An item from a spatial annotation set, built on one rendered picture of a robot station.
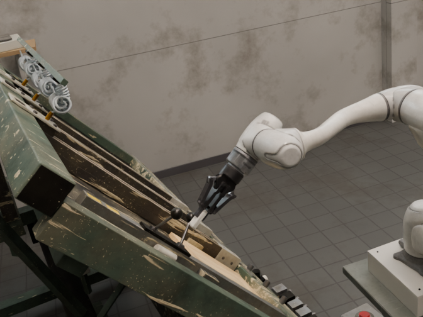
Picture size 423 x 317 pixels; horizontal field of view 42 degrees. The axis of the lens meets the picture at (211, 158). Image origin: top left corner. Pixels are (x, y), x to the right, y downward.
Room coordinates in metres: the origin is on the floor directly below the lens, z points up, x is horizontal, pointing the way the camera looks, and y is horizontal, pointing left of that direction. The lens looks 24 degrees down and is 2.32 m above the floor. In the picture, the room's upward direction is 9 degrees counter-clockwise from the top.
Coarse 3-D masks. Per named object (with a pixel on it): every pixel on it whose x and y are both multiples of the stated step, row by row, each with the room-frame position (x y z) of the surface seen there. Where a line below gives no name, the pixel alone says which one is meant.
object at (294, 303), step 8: (256, 272) 2.07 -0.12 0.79; (264, 280) 2.06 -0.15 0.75; (272, 288) 1.97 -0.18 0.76; (280, 288) 1.96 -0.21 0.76; (280, 296) 1.91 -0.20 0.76; (288, 296) 1.90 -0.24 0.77; (288, 304) 1.85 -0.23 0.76; (296, 304) 1.84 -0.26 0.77; (304, 304) 1.87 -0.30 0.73; (296, 312) 1.79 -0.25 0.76; (304, 312) 1.78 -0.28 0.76
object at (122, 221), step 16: (96, 208) 1.40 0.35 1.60; (128, 224) 1.43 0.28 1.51; (144, 240) 1.44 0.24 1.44; (160, 240) 1.46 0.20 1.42; (192, 256) 1.54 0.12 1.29; (208, 272) 1.51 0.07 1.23; (224, 288) 1.53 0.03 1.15; (240, 288) 1.55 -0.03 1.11; (256, 304) 1.57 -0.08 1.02; (272, 304) 1.65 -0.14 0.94
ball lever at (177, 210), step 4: (176, 208) 1.46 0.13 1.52; (172, 212) 1.45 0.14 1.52; (176, 212) 1.44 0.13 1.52; (180, 212) 1.45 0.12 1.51; (172, 216) 1.44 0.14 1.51; (176, 216) 1.44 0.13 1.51; (180, 216) 1.44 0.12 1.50; (164, 220) 1.47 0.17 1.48; (168, 220) 1.46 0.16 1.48; (160, 224) 1.47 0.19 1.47; (152, 228) 1.47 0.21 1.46; (156, 228) 1.47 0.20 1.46; (156, 232) 1.47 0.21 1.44
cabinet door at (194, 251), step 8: (176, 240) 1.78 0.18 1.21; (184, 240) 1.86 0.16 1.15; (192, 248) 1.81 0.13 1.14; (200, 256) 1.78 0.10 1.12; (208, 256) 1.87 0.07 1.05; (208, 264) 1.73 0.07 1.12; (216, 264) 1.83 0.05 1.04; (224, 272) 1.78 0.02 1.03; (232, 272) 1.88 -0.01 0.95; (232, 280) 1.74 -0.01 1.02; (240, 280) 1.84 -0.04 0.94; (248, 288) 1.78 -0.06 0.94
